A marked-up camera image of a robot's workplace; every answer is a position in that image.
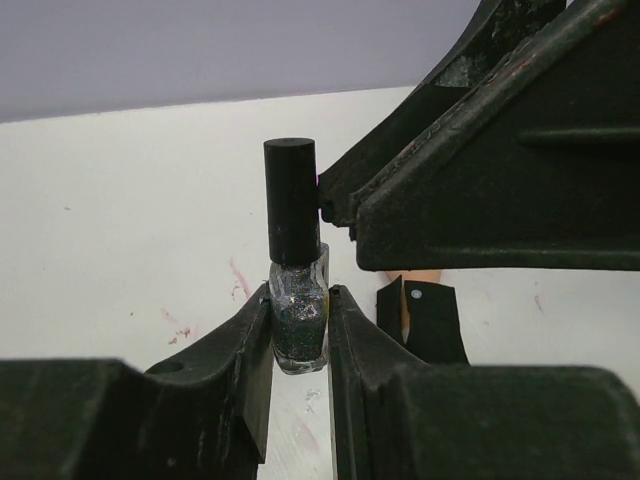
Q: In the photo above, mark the black sleeve forearm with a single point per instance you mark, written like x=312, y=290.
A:
x=423, y=318

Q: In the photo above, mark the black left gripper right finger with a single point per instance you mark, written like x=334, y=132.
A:
x=395, y=416

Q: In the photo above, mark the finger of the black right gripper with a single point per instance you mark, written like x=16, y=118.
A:
x=613, y=149
x=487, y=147

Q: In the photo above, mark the glitter nail polish bottle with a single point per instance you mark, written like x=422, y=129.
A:
x=299, y=299

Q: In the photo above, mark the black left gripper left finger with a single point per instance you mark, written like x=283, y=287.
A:
x=202, y=413

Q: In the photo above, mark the mannequin hand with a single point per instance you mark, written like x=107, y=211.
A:
x=429, y=276

